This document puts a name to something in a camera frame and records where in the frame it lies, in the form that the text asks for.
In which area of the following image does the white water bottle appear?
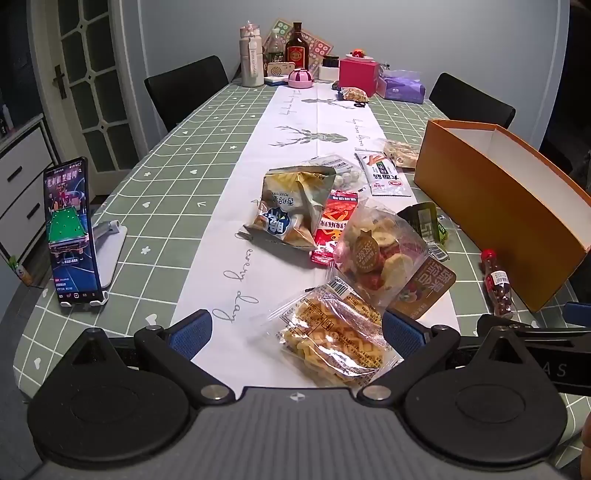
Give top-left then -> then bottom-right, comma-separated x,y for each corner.
239,21 -> 265,88

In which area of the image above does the pink square box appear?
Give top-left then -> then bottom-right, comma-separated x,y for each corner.
339,58 -> 380,97

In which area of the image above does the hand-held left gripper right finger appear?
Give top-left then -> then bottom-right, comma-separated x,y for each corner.
358,310 -> 539,406

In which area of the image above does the brown glass bottle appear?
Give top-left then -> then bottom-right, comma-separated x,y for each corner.
285,21 -> 309,75

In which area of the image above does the white packet with orange sticks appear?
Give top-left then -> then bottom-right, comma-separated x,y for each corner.
355,151 -> 413,197

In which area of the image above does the small red cap bottle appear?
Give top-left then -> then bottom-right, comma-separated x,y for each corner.
480,248 -> 515,319

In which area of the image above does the clear peanut packet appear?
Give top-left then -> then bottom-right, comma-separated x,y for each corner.
383,138 -> 423,171

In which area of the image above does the smartphone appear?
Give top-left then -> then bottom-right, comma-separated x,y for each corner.
44,157 -> 105,305

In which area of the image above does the purple tissue pack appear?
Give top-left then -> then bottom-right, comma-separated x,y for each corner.
376,69 -> 426,104

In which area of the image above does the dried fruit slices bag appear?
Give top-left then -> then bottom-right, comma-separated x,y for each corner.
333,196 -> 458,321

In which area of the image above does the dotted pattern board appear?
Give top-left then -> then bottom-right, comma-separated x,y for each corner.
263,18 -> 333,77

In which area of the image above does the light green raisin packet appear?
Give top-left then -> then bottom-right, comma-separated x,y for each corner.
427,213 -> 452,263

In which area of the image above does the white drawer cabinet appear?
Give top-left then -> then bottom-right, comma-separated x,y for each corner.
0,113 -> 61,278

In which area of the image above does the white glass panel door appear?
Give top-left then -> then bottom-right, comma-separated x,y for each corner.
30,0 -> 148,195

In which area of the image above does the black chair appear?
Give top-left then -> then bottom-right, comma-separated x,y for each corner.
144,55 -> 230,132
428,72 -> 516,130

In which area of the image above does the orange cardboard box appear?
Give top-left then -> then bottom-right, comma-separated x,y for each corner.
414,119 -> 591,313

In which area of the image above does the clear waffle biscuit pack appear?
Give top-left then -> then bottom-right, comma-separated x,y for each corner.
249,276 -> 404,388

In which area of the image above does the yellow blue chips bag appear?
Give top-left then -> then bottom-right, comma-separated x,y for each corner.
243,166 -> 337,252

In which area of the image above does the white yogurt balls packet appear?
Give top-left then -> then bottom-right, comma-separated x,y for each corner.
302,154 -> 365,190

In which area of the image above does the white deer print table runner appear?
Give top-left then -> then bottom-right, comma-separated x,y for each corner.
171,83 -> 462,388

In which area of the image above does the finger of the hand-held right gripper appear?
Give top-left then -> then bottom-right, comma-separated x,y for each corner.
478,316 -> 591,344
566,302 -> 591,326

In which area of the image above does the clear bottle green label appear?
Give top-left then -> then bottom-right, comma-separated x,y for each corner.
265,28 -> 287,65

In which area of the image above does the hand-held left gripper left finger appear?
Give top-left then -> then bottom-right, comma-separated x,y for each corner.
65,309 -> 232,407

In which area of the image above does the dark green snack packet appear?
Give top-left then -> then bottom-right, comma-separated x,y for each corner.
397,202 -> 439,245

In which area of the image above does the red snack packet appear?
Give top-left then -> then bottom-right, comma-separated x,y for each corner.
310,191 -> 360,266

